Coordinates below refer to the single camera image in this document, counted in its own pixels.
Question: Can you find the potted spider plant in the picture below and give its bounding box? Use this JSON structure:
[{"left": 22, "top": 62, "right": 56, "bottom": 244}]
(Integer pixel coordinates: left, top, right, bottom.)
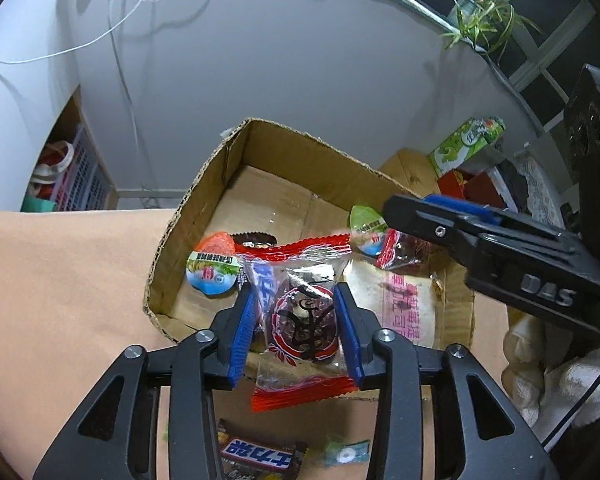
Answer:
[{"left": 437, "top": 0, "right": 545, "bottom": 65}]

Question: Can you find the lavender plastic basket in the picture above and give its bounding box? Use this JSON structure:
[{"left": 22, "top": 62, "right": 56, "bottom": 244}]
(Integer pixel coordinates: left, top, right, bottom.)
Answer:
[{"left": 55, "top": 121, "right": 113, "bottom": 212}]

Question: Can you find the red and white bag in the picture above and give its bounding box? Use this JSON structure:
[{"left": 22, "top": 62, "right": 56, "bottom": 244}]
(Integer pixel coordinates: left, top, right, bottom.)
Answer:
[{"left": 29, "top": 140, "right": 77, "bottom": 199}]

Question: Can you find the dark chocolate bar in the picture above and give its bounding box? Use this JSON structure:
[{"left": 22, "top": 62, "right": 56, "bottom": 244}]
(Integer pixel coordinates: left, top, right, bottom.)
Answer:
[
  {"left": 216, "top": 419, "right": 309, "bottom": 480},
  {"left": 250, "top": 260, "right": 279, "bottom": 313}
]

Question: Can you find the brown paper table cover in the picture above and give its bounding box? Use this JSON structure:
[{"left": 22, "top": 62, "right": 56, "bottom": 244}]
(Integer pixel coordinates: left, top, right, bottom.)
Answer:
[{"left": 0, "top": 195, "right": 512, "bottom": 480}]

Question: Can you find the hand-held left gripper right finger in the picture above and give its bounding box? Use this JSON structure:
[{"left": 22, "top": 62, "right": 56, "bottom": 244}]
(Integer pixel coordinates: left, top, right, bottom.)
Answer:
[{"left": 332, "top": 282, "right": 561, "bottom": 480}]

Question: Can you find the pink bread packet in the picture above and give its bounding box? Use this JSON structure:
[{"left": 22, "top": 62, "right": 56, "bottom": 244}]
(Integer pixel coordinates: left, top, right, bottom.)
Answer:
[{"left": 342, "top": 259, "right": 440, "bottom": 352}]

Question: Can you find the red packet with dark filling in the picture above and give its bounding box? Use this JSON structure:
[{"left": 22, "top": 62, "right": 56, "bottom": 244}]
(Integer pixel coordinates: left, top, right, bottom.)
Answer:
[{"left": 376, "top": 229, "right": 433, "bottom": 272}]

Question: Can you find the red box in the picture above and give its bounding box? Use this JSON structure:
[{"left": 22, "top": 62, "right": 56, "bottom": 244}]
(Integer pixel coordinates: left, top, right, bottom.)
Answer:
[{"left": 436, "top": 169, "right": 507, "bottom": 212}]

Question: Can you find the white mint candy packet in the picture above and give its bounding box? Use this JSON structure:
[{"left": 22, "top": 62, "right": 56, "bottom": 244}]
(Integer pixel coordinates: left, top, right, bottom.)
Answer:
[{"left": 324, "top": 439, "right": 372, "bottom": 467}]

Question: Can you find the white-framed window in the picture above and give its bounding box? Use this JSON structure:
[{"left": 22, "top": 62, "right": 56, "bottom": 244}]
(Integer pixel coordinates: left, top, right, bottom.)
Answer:
[{"left": 430, "top": 0, "right": 600, "bottom": 133}]

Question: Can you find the green printed carton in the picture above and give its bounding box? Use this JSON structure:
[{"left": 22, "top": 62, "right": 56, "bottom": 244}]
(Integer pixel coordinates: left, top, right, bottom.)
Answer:
[{"left": 428, "top": 115, "right": 507, "bottom": 179}]

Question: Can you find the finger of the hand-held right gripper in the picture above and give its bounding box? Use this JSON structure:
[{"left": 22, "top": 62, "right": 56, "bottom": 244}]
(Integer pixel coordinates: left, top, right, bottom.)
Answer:
[
  {"left": 382, "top": 193, "right": 583, "bottom": 267},
  {"left": 422, "top": 194, "right": 567, "bottom": 235}
]

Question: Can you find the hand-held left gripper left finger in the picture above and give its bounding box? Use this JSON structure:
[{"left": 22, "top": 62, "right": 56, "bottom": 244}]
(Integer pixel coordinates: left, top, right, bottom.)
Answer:
[{"left": 32, "top": 282, "right": 259, "bottom": 480}]

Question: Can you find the green-lid jelly cup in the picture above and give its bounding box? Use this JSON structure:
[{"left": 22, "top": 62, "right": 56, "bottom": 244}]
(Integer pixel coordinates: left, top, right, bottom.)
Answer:
[{"left": 349, "top": 204, "right": 390, "bottom": 257}]

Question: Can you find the white lace cloth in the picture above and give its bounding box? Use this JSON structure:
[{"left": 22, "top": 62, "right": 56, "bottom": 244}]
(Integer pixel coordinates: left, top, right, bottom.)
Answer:
[{"left": 511, "top": 151, "right": 567, "bottom": 232}]

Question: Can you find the person's right hand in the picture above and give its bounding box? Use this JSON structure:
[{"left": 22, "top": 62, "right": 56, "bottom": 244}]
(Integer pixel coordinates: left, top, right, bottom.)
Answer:
[{"left": 501, "top": 309, "right": 600, "bottom": 429}]

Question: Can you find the orange-lid jelly cup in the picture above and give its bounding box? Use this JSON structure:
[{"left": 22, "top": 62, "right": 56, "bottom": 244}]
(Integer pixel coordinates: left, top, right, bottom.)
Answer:
[{"left": 186, "top": 231, "right": 242, "bottom": 296}]

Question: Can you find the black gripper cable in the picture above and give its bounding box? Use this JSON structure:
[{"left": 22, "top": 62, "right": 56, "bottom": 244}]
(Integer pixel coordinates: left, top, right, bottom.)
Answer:
[{"left": 541, "top": 341, "right": 600, "bottom": 454}]

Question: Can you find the white cable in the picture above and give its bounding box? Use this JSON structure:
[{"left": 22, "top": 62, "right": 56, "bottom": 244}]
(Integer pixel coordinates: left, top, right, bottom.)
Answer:
[{"left": 0, "top": 0, "right": 160, "bottom": 66}]

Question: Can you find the dark cloth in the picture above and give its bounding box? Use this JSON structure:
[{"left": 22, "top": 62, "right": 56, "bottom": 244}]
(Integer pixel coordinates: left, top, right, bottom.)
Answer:
[{"left": 486, "top": 159, "right": 532, "bottom": 212}]

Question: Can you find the red-edged clear snack packet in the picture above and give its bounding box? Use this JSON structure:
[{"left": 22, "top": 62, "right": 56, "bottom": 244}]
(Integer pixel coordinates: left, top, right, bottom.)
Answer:
[{"left": 237, "top": 232, "right": 357, "bottom": 414}]

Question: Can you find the plain brown cardboard box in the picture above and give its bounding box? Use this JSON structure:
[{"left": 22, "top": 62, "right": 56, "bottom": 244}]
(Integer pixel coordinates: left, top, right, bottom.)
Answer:
[{"left": 379, "top": 147, "right": 444, "bottom": 197}]

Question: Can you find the thin grey cable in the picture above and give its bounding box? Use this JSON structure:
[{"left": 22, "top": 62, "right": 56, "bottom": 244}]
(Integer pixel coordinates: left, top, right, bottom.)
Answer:
[{"left": 107, "top": 5, "right": 148, "bottom": 196}]

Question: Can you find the white wardrobe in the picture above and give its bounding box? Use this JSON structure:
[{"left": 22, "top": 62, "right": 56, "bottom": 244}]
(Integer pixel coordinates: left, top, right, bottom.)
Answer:
[{"left": 0, "top": 0, "right": 81, "bottom": 213}]

